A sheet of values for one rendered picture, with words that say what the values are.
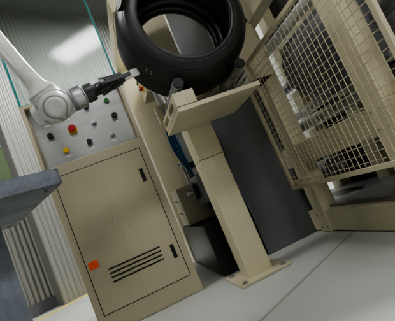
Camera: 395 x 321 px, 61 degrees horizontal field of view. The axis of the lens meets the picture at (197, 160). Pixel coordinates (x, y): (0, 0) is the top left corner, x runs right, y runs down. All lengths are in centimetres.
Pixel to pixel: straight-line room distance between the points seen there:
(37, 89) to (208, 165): 84
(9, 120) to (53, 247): 146
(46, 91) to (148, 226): 93
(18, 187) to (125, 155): 112
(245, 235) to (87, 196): 84
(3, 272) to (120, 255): 100
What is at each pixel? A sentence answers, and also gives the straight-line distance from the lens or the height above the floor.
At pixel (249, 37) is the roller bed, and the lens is 191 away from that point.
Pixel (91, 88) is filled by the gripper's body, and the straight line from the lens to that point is 140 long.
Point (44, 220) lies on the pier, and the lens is 393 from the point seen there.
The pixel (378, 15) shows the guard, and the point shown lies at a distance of 114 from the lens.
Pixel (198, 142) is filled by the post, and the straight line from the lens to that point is 168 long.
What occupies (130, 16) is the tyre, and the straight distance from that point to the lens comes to 146.
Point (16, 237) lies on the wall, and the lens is 408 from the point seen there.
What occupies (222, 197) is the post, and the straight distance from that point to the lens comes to 166.
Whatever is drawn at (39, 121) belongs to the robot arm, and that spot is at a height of 95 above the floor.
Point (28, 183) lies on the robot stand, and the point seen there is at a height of 63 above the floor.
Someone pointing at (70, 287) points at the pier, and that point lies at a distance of 392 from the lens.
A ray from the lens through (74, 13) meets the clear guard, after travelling 228.
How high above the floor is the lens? 45
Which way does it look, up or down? 6 degrees up
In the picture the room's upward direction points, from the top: 23 degrees counter-clockwise
